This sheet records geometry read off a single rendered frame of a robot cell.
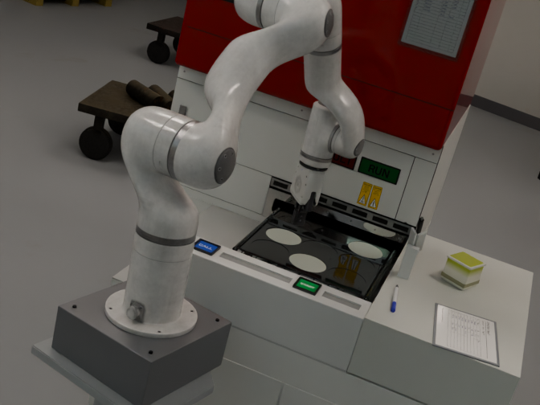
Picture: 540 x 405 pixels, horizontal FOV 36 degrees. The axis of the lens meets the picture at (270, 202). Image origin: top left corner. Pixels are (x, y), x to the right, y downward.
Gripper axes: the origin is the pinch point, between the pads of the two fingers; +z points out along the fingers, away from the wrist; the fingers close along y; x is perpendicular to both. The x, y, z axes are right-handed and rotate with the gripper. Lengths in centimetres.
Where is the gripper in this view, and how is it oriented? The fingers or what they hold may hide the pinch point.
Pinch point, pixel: (298, 217)
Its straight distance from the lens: 222.5
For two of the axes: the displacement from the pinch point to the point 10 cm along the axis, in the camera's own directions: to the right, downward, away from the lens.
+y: 2.7, 4.2, -8.6
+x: 9.3, 1.1, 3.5
